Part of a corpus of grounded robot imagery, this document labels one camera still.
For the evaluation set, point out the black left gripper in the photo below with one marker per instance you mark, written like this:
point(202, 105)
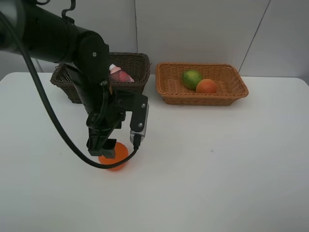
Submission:
point(106, 109)

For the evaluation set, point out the orange mandarin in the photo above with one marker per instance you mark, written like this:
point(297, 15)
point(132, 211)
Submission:
point(121, 152)

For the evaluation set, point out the pink lotion bottle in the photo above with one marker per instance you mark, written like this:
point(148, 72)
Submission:
point(113, 68)

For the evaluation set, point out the green lime fruit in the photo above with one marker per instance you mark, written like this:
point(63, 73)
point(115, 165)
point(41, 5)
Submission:
point(191, 79)

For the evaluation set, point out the peach coloured bread bun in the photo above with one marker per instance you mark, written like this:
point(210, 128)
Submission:
point(206, 86)

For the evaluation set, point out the translucent purple plastic cup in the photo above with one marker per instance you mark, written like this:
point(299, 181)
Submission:
point(120, 76)

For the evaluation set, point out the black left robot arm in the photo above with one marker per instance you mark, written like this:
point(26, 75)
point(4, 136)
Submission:
point(33, 32)

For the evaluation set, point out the dark brown wicker basket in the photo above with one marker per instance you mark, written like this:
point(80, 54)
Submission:
point(137, 65)

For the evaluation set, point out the light orange wicker basket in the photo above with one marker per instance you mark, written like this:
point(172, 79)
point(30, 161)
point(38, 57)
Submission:
point(169, 85)

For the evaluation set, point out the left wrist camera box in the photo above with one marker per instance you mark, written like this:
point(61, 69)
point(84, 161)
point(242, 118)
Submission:
point(138, 123)

